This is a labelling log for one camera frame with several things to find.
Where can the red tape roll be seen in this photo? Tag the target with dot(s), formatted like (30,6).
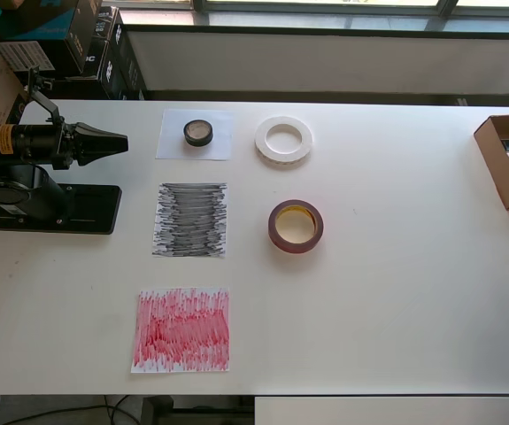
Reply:
(296,245)

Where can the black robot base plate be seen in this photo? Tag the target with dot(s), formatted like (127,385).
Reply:
(94,208)

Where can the black scribbled paper sheet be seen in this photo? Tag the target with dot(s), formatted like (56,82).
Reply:
(192,221)

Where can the wide black carton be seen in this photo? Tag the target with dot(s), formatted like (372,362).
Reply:
(59,86)

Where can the white cabinet panel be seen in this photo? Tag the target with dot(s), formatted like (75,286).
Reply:
(391,411)

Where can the white tape roll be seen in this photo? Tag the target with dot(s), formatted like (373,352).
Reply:
(306,139)

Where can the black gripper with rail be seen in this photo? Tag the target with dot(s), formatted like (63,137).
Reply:
(70,146)

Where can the slim black carton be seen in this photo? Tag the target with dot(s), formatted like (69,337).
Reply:
(110,26)

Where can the blank white paper sheet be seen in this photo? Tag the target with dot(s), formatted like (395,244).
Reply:
(170,146)

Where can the black tape roll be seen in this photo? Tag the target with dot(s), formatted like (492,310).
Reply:
(198,142)

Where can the open brown cardboard tray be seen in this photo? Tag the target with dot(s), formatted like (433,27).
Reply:
(493,168)

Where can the red scribbled paper sheet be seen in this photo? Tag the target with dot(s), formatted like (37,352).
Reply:
(179,332)

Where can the wrist camera board on bracket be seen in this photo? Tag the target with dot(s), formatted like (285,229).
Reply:
(37,84)

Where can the grey window frame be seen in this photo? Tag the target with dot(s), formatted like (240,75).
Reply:
(316,20)

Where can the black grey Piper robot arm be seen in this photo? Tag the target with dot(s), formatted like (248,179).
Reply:
(15,141)

